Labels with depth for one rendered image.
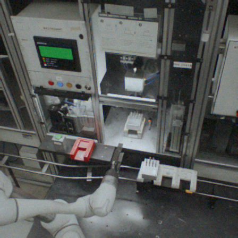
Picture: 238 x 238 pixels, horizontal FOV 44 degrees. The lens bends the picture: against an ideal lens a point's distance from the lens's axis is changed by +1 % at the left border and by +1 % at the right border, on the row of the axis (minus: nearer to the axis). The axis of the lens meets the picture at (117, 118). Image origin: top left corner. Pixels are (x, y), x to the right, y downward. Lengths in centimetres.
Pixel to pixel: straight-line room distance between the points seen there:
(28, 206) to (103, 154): 84
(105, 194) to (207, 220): 79
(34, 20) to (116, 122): 99
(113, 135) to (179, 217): 72
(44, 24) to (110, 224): 128
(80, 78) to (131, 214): 95
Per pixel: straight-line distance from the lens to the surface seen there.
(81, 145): 207
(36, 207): 139
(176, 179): 197
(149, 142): 211
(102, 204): 153
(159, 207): 208
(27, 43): 178
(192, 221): 206
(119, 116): 231
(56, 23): 163
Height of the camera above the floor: 248
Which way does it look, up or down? 43 degrees down
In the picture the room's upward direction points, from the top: 4 degrees counter-clockwise
